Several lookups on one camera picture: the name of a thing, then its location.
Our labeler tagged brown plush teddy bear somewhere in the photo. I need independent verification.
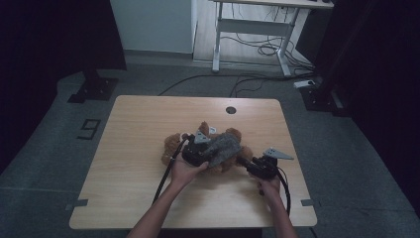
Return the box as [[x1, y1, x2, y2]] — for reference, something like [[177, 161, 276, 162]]
[[160, 121, 255, 175]]

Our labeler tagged white power strip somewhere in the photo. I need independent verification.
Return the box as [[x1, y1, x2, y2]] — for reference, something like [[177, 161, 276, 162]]
[[292, 78, 316, 89]]

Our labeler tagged black curtain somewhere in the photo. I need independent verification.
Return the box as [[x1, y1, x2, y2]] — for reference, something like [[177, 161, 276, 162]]
[[313, 0, 420, 217], [0, 0, 128, 174]]

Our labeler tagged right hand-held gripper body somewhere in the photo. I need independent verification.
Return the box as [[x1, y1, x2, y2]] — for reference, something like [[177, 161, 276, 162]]
[[245, 146, 295, 180]]

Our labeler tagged long black floor cable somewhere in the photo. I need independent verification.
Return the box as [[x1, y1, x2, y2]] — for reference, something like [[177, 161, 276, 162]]
[[157, 72, 315, 97]]

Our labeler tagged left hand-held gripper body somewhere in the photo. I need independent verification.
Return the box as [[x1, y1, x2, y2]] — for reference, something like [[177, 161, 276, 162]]
[[180, 130, 213, 168]]

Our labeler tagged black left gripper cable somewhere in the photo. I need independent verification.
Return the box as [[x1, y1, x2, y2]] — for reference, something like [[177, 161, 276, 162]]
[[152, 133, 192, 205]]

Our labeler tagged person's left hand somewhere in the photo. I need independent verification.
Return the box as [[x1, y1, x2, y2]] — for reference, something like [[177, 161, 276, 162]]
[[169, 153, 210, 189]]

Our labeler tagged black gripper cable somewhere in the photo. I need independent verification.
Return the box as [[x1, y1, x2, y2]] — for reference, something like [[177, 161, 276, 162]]
[[152, 133, 192, 205], [276, 166, 292, 216]]

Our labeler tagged black stand base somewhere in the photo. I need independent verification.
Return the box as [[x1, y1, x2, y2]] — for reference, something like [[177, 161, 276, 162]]
[[298, 78, 352, 118], [67, 68, 119, 104]]

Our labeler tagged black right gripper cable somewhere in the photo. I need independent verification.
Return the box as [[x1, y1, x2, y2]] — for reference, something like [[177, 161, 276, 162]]
[[276, 166, 292, 216]]

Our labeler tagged person's right hand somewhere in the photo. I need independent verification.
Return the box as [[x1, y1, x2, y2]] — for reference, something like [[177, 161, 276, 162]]
[[257, 176, 282, 202]]

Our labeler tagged white partition panel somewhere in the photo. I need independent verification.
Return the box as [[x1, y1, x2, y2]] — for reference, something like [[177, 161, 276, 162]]
[[110, 0, 198, 55]]

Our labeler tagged tangle of black cables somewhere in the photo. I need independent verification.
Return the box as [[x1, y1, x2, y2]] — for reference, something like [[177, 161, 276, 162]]
[[220, 33, 315, 72]]

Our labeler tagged white desk frame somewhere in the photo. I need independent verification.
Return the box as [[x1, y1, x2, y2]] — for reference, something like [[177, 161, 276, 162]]
[[208, 0, 335, 77]]

